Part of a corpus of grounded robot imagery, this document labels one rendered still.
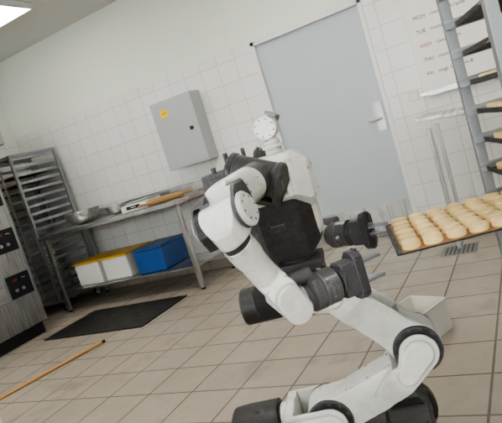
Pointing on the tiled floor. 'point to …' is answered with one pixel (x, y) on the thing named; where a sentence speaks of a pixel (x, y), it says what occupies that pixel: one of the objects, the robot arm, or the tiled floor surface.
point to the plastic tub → (436, 305)
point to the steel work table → (128, 217)
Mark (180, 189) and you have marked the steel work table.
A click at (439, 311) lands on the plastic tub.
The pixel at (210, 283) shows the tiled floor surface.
